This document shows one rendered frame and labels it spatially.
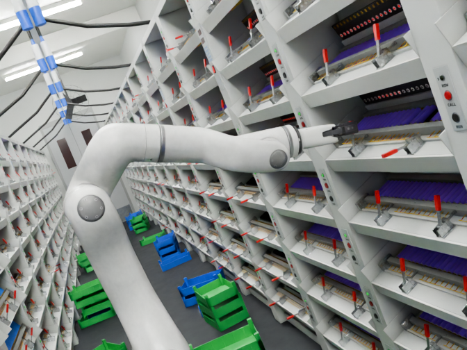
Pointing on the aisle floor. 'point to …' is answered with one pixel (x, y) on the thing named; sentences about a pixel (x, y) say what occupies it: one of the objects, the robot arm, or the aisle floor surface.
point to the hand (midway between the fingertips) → (348, 128)
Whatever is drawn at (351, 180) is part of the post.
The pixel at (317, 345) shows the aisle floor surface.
